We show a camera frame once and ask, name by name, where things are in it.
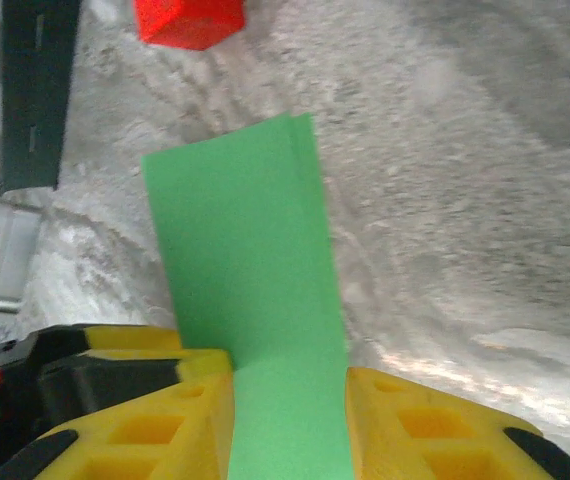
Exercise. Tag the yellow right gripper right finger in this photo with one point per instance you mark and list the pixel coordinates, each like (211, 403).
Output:
(430, 440)

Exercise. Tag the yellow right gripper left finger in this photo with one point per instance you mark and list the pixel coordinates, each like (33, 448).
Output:
(130, 435)

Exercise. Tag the black and white chessboard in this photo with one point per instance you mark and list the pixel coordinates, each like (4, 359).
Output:
(35, 90)

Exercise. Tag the small red block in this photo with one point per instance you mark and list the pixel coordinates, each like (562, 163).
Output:
(185, 20)

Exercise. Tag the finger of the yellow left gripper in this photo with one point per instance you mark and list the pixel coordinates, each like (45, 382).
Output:
(135, 337)

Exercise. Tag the green cloth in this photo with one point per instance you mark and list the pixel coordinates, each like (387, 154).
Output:
(250, 250)

